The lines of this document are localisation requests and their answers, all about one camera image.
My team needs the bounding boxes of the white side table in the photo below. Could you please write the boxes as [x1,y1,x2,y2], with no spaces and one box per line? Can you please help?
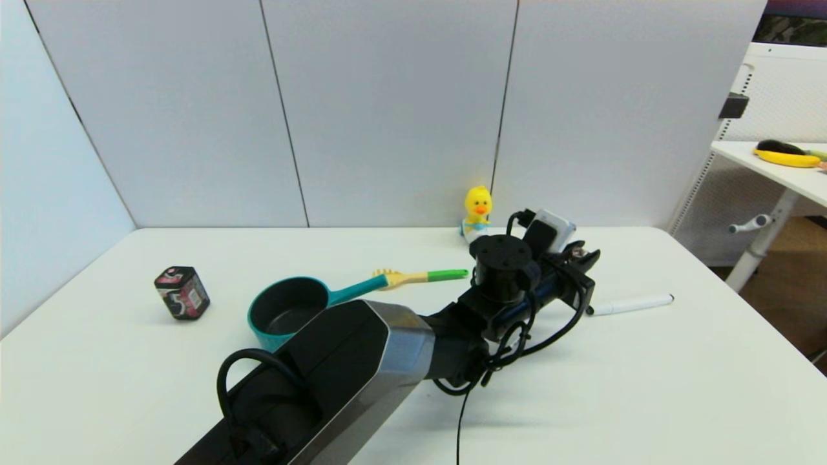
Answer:
[711,141,827,295]

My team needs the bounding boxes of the yellow duck toy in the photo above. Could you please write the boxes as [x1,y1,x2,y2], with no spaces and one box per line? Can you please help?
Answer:
[460,186,494,245]

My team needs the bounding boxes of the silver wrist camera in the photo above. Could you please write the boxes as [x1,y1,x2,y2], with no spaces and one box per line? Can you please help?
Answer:
[525,209,577,256]

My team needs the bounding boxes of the white marker pen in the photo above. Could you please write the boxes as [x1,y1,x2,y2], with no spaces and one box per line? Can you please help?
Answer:
[587,294,675,318]

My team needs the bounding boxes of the white perforated panel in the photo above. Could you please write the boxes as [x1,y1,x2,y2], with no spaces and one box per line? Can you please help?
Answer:
[669,43,827,269]

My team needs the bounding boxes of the teal saucepan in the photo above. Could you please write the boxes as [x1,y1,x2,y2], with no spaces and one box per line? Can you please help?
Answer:
[247,274,390,353]

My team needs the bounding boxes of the black oval object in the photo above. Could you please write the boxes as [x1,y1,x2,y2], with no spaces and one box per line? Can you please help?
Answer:
[756,139,807,156]

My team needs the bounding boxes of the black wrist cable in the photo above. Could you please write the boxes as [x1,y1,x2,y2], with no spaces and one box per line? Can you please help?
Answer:
[432,258,590,465]

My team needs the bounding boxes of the yellow banana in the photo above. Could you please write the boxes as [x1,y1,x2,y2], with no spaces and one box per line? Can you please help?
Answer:
[753,149,822,169]

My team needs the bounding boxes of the yellow toy fork green handle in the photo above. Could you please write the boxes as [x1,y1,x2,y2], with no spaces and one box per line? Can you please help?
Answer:
[373,269,470,291]

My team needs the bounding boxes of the black partition clamp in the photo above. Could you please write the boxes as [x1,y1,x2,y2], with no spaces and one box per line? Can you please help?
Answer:
[718,93,750,121]

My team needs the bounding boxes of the black elbow cable loop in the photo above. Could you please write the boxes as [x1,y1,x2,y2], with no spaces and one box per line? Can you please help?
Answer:
[216,349,311,453]

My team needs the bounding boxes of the black box with red print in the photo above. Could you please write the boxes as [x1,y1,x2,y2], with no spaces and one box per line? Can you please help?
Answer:
[154,265,211,321]

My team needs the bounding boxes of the grey table crank handle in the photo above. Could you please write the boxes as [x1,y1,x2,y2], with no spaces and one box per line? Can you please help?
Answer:
[727,216,773,236]

